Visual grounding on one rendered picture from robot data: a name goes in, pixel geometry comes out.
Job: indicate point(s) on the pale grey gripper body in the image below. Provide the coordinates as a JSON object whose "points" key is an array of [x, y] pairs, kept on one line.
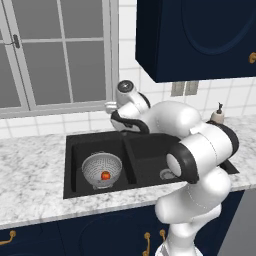
{"points": [[111, 107]]}

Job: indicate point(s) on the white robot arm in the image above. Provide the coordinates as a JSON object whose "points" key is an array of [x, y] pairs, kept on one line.
{"points": [[173, 120]]}

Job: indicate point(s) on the white colander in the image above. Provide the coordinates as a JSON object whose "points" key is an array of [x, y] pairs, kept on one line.
{"points": [[95, 165]]}

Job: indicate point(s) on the black double sink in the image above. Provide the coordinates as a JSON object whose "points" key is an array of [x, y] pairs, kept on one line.
{"points": [[146, 156]]}

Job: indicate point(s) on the red apple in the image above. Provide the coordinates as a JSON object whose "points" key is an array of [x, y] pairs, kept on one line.
{"points": [[105, 175]]}

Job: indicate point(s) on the silver sink drain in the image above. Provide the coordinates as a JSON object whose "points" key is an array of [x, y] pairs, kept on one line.
{"points": [[165, 174]]}

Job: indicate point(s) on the grey framed window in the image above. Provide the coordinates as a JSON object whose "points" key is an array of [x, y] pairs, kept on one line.
{"points": [[46, 53]]}

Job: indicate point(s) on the cream soap dispenser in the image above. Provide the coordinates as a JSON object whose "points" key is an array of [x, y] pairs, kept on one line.
{"points": [[217, 116]]}

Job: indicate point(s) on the dark window latch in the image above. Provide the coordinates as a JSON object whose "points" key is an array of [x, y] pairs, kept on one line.
{"points": [[16, 41]]}

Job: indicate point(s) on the navy cupboard door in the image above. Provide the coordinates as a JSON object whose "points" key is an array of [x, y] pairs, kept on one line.
{"points": [[223, 213], [106, 233], [30, 241]]}

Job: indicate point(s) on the grey wall socket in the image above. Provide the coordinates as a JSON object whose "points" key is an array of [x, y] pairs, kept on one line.
{"points": [[177, 89], [192, 88]]}

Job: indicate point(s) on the navy wall cupboard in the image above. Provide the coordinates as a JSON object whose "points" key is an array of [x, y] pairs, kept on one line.
{"points": [[200, 36]]}

